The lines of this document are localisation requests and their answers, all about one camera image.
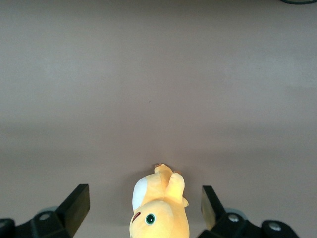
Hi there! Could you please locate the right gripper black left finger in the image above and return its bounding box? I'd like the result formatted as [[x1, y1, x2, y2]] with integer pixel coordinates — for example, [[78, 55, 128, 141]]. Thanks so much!
[[0, 183, 90, 238]]

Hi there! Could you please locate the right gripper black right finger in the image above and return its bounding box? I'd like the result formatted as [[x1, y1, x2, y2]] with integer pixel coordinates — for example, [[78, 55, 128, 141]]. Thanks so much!
[[199, 185, 301, 238]]

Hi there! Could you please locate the yellow plush toy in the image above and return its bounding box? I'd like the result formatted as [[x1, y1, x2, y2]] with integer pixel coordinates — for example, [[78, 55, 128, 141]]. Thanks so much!
[[128, 163, 190, 238]]

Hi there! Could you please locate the brown table cover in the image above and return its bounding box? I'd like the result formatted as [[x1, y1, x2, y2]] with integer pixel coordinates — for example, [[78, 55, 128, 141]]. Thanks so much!
[[0, 0, 317, 238]]

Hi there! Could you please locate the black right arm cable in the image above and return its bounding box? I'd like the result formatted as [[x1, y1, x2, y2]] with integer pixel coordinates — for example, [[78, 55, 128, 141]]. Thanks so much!
[[279, 0, 317, 5]]

